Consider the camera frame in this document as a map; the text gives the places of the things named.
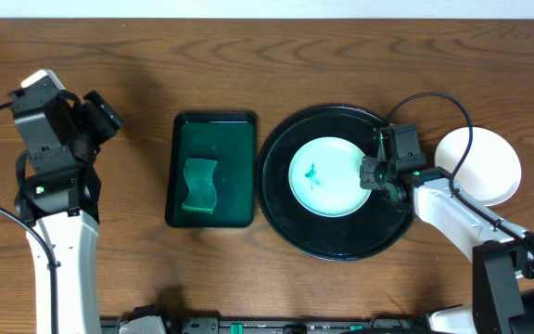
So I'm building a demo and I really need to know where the green sponge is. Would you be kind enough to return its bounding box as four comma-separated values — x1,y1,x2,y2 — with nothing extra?
182,158,218,213

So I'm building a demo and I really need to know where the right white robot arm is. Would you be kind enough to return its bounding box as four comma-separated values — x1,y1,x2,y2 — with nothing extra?
360,156,534,334

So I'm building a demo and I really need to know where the round black tray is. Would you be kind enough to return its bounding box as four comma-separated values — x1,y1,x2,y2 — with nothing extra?
255,104,413,262

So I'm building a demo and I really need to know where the light green plate top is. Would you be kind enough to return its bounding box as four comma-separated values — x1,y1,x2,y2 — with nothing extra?
288,136,371,218

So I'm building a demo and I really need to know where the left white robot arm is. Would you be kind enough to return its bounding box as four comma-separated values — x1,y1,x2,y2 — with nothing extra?
9,69,123,333

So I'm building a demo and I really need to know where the white plate with green stain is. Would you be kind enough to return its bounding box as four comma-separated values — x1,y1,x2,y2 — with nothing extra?
434,127,522,206

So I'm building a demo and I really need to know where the rectangular dark green tray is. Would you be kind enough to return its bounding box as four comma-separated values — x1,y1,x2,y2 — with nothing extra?
164,112,257,228

